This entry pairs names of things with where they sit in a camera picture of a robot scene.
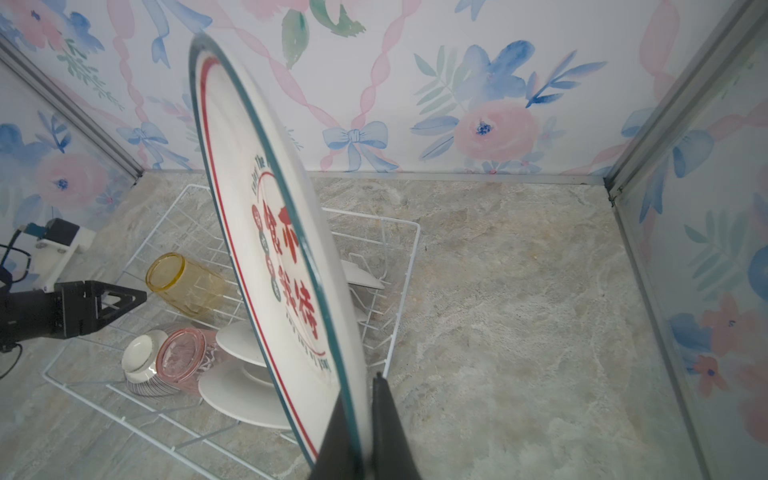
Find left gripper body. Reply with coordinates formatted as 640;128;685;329
1;281;94;348

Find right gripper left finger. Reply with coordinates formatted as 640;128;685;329
308;396;364;480

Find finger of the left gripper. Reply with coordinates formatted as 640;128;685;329
89;281;148;333

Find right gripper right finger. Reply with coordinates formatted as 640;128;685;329
372;372;422;480

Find white plate black characters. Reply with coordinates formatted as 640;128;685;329
216;321;266;367

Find white plate red characters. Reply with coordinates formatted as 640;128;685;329
188;34;373;467

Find yellow ribbed glass cup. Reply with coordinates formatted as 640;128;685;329
145;252;227;318

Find small white ceramic bowl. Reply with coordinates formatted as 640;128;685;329
121;330;180;398

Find pink ribbed glass cup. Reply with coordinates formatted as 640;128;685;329
156;327;218;390

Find white front plate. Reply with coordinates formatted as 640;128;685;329
198;359;291;431

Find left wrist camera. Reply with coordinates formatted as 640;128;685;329
21;218;96;293

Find white wire dish rack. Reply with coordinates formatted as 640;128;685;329
43;184;421;479

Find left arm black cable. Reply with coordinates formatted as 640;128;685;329
0;242;32;380

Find left aluminium corner post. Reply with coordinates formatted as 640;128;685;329
1;37;144;181

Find aluminium corner post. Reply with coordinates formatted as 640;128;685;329
605;0;767;201
1;37;144;181

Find right aluminium corner post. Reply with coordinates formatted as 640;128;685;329
605;0;767;201

